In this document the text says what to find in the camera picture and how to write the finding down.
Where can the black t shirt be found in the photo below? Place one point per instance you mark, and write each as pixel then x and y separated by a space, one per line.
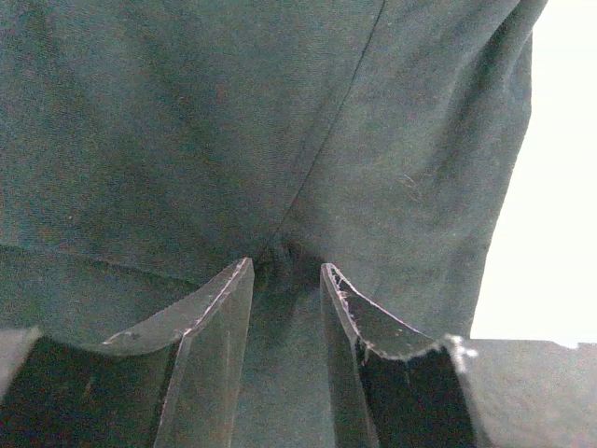
pixel 146 145

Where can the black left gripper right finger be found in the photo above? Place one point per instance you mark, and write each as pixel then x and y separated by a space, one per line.
pixel 393 386

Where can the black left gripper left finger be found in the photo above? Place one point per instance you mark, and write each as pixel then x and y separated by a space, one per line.
pixel 98 355

